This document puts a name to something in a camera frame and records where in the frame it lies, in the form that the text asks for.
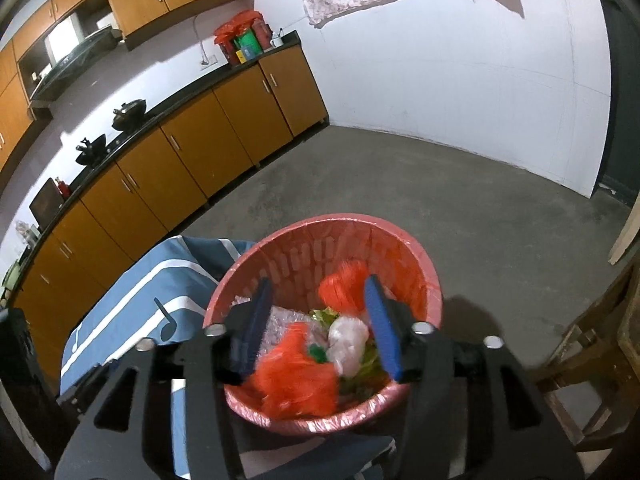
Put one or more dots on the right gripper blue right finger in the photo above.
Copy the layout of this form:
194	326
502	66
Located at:
384	326

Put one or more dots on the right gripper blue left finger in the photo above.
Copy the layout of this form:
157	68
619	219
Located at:
249	321

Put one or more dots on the orange plastic bag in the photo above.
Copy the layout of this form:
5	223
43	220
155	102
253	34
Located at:
292	384
343	290

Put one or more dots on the olive green plastic bag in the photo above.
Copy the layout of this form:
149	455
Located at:
352	351

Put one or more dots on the red plastic trash basket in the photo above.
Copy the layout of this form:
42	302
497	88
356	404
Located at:
296	260

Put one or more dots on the orange lower kitchen cabinets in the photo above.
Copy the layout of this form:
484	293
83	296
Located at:
191	148

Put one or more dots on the white green plastic bag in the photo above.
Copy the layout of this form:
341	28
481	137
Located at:
317	353

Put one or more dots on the blue white striped tablecloth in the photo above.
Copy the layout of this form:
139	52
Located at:
164	296

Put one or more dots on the small red bottle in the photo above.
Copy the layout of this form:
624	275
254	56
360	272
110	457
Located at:
62	188

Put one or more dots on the black wok with utensils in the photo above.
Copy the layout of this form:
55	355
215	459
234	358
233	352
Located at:
91	153

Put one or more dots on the wooden stool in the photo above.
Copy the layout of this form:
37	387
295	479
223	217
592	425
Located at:
601	347

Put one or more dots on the black wok with lid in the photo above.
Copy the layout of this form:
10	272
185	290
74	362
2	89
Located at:
129	116

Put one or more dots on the dark cutting board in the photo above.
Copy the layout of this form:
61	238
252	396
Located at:
46	204

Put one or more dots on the green basin on counter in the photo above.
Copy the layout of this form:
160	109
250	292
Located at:
12	275

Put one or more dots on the white mug on counter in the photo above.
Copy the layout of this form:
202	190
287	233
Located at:
276	41

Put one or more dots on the green box on counter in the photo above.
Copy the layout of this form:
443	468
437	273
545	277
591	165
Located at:
247	46

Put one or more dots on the red bag on counter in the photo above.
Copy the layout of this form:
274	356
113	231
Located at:
232	28

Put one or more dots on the black range hood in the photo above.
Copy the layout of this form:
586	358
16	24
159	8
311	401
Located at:
54	82

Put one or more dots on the wall power socket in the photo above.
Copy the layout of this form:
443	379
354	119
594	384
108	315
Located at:
209	62

